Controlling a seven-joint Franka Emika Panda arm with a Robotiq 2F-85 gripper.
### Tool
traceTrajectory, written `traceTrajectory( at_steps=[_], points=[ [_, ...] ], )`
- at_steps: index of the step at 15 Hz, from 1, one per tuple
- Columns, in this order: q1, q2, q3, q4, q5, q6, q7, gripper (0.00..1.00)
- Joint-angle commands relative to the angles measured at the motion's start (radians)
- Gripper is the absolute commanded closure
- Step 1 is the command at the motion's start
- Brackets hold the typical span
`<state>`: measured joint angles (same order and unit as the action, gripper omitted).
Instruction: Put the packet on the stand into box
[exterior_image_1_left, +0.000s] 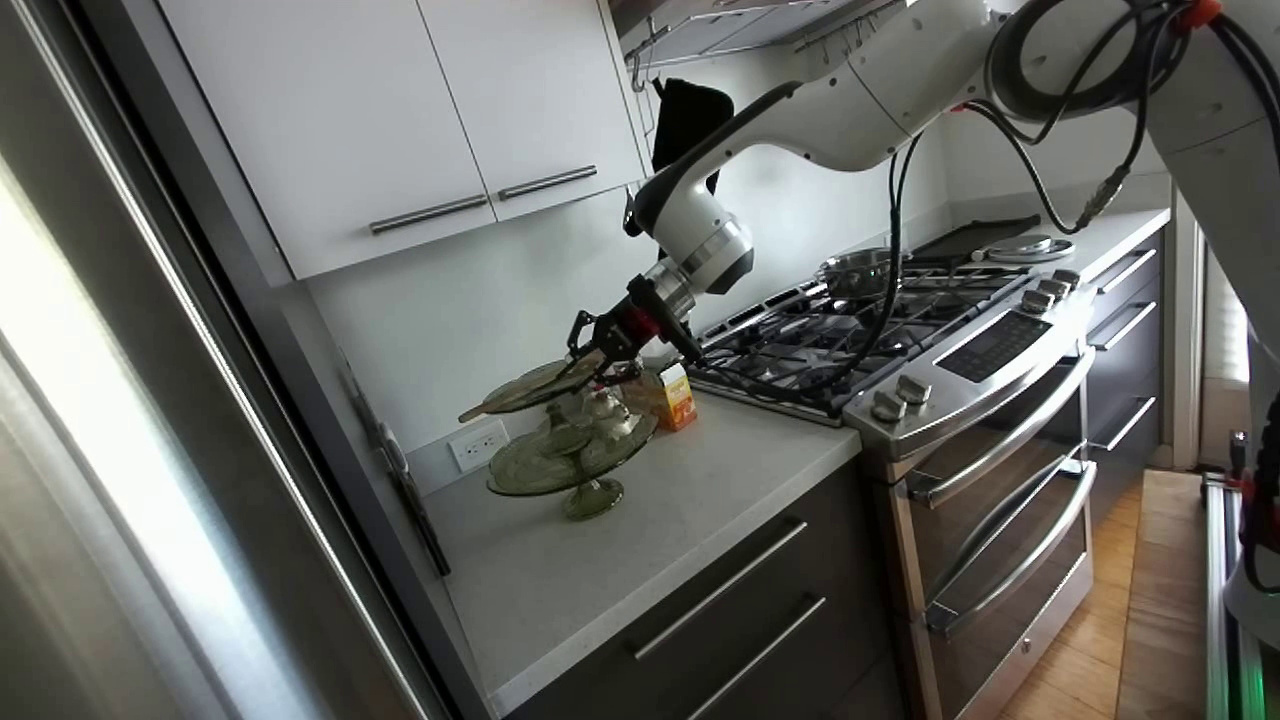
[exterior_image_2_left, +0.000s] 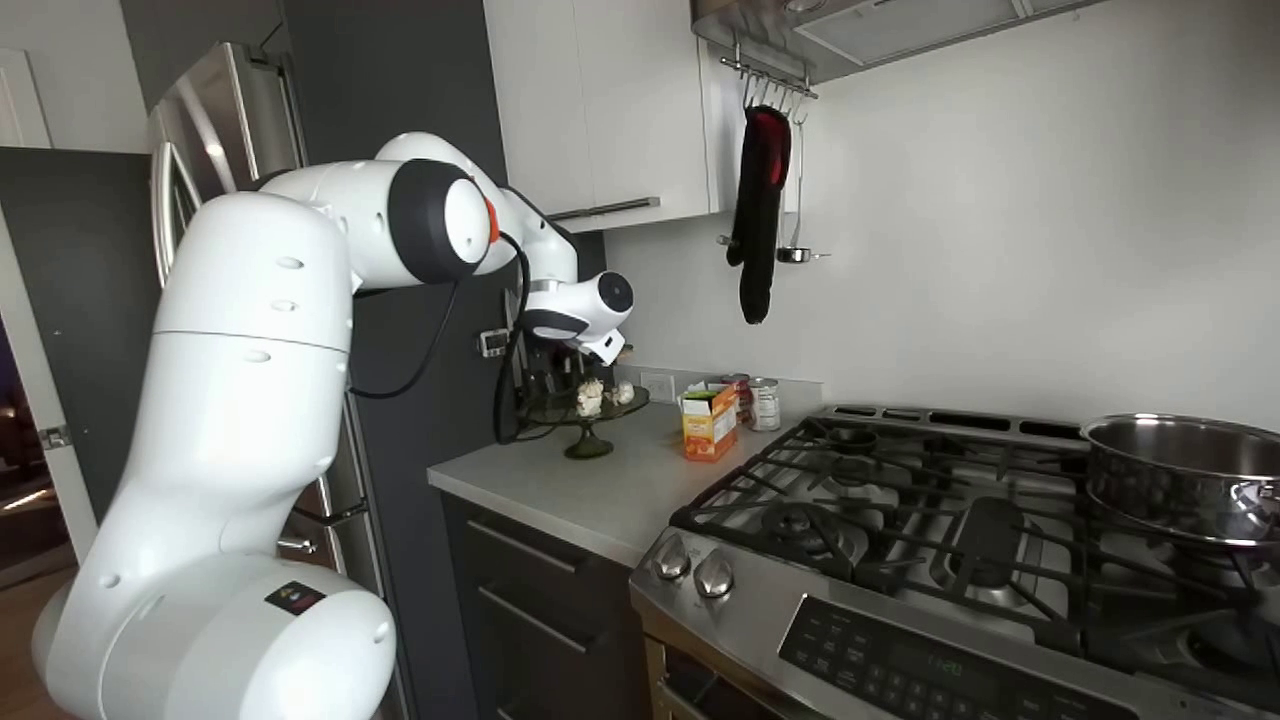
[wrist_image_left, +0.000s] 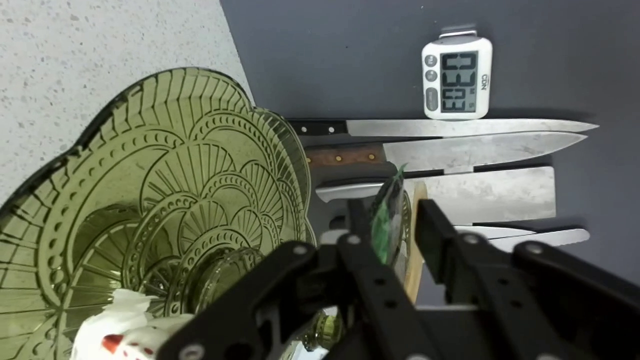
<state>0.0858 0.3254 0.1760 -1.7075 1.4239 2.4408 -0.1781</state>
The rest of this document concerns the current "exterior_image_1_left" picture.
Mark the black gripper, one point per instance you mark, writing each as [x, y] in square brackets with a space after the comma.
[651, 319]

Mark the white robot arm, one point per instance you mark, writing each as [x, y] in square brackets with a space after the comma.
[855, 92]

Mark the orange cardboard box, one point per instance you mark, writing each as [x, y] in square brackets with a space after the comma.
[678, 397]

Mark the green glass tiered stand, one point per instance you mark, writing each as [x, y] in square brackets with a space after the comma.
[563, 463]

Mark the white ceramic rooster figurine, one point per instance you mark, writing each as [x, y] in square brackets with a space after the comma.
[608, 412]

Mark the black cast iron grate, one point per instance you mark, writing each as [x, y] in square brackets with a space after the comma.
[827, 333]

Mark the steel pot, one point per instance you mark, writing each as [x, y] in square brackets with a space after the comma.
[857, 273]

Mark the narrow white cabinet door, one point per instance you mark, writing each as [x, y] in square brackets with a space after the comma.
[533, 81]

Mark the silver range knob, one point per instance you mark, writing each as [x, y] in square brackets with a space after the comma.
[912, 389]
[1061, 280]
[883, 407]
[1037, 299]

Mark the dark grey drawer cabinet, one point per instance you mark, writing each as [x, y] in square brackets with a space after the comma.
[745, 601]
[1125, 375]

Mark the stainless range hood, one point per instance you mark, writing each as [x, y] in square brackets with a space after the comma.
[720, 26]

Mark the wide white cabinet door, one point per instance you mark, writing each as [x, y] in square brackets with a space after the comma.
[320, 120]

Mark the stainless steel gas range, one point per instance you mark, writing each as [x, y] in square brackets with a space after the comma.
[984, 441]

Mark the round silver lid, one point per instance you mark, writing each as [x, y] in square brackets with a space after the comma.
[1031, 244]

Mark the stainless steel refrigerator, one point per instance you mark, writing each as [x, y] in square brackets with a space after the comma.
[123, 465]

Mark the white wall outlet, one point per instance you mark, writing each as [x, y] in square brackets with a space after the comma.
[481, 445]

